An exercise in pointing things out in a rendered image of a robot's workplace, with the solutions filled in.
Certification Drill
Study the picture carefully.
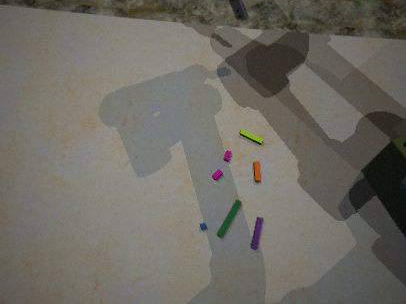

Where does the orange rod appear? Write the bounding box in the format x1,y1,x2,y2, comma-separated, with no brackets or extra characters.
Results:
254,162,261,182

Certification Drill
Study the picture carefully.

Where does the magenta rectangular block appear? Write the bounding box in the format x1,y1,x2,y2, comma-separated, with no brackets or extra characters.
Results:
224,151,231,162
212,170,222,180

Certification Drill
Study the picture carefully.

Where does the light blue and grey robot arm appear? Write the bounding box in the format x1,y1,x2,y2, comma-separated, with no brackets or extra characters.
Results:
400,177,406,203

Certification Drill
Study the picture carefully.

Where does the green rod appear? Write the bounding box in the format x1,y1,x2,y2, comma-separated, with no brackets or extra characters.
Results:
217,200,242,238

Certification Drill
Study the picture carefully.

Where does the lime green rectangular bar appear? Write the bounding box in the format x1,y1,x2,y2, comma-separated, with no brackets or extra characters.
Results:
240,129,264,145

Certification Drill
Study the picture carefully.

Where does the purple rod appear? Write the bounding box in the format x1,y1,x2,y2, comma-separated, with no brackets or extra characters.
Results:
251,217,263,249

